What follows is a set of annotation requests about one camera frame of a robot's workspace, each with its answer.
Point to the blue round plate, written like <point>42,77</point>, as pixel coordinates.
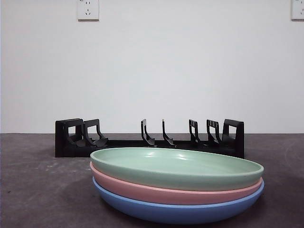
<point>178,213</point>

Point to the pink round plate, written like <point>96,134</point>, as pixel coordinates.
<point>166,197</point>

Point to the pale green round plate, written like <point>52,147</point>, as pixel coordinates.
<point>166,166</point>

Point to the black plastic plate rack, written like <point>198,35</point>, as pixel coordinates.
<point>71,149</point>

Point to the white wall socket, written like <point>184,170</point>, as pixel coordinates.
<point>298,9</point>
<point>88,10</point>

